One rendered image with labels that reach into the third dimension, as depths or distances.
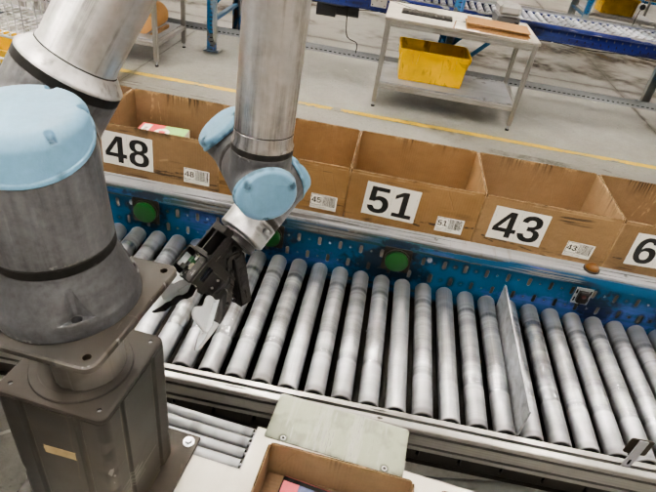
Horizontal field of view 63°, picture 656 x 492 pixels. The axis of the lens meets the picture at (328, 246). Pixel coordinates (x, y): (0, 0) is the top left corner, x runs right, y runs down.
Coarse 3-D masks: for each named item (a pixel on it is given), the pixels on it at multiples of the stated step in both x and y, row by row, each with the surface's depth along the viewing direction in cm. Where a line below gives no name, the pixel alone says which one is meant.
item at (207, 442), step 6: (186, 432) 111; (192, 432) 112; (204, 438) 111; (210, 438) 111; (198, 444) 110; (204, 444) 110; (210, 444) 110; (216, 444) 110; (222, 444) 110; (228, 444) 110; (216, 450) 110; (222, 450) 110; (228, 450) 109; (234, 450) 109; (240, 450) 109; (234, 456) 110; (240, 456) 109
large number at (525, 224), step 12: (504, 216) 153; (516, 216) 153; (528, 216) 152; (540, 216) 152; (492, 228) 156; (504, 228) 156; (516, 228) 155; (528, 228) 154; (540, 228) 154; (516, 240) 157; (528, 240) 157; (540, 240) 156
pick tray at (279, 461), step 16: (272, 448) 101; (288, 448) 100; (272, 464) 104; (288, 464) 103; (304, 464) 102; (320, 464) 101; (336, 464) 100; (352, 464) 99; (256, 480) 94; (272, 480) 104; (304, 480) 105; (320, 480) 104; (336, 480) 103; (352, 480) 102; (368, 480) 101; (384, 480) 100; (400, 480) 98
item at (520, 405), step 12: (504, 288) 157; (504, 300) 155; (504, 312) 153; (504, 324) 150; (504, 336) 148; (504, 348) 146; (516, 348) 136; (504, 360) 144; (516, 360) 134; (516, 372) 133; (516, 384) 131; (516, 396) 129; (528, 396) 123; (516, 408) 128; (528, 408) 121; (516, 420) 126; (516, 432) 125
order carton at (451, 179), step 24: (360, 144) 179; (384, 144) 178; (408, 144) 176; (432, 144) 175; (360, 168) 184; (384, 168) 182; (408, 168) 181; (432, 168) 180; (456, 168) 178; (480, 168) 165; (360, 192) 156; (432, 192) 153; (456, 192) 152; (480, 192) 151; (360, 216) 161; (432, 216) 157; (456, 216) 156
